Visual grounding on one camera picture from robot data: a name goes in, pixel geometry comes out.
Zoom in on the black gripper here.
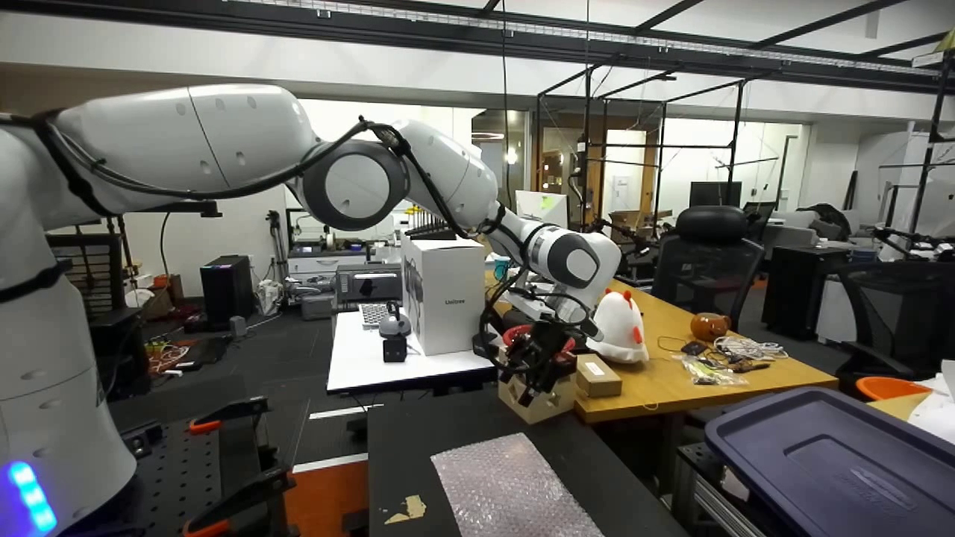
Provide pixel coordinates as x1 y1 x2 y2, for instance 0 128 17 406
502 316 579 392

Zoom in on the orange ball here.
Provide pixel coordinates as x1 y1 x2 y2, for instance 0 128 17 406
688 315 732 342

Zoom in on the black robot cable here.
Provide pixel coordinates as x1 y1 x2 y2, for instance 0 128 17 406
27 113 481 242

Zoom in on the dark blue storage bin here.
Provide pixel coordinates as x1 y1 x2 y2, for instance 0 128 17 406
703 388 955 537

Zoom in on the orange bowl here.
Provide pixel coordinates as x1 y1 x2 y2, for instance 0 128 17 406
857 377 924 403

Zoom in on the torn tape scrap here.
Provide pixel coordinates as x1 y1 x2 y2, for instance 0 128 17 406
385 497 426 525

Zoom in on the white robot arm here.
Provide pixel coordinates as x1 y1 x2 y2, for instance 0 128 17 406
0 83 620 537

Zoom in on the white box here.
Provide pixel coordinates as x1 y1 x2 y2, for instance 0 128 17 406
402 240 482 356

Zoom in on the black office chair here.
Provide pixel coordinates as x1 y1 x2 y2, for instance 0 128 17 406
651 206 763 327

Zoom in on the bubble wrap plastic sheet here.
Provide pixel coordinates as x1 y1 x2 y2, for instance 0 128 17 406
429 434 579 537

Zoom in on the wooden desk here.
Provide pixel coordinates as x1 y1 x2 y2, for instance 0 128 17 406
576 283 836 425

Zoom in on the wooden shape sorter box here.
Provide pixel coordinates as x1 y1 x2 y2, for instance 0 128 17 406
494 377 576 425

